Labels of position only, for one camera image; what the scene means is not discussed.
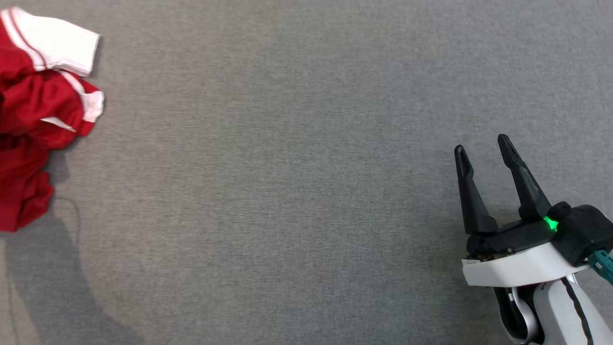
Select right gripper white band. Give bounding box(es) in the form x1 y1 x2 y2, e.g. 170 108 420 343
454 134 592 288

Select red white basketball jersey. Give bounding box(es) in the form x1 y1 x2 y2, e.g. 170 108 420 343
0 7 105 150

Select red white sport shorts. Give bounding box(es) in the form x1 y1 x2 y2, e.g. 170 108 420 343
0 135 55 233

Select teal right camera connector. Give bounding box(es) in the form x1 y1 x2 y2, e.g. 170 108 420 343
589 249 613 284

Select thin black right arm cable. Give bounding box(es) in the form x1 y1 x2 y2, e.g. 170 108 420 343
560 277 594 345

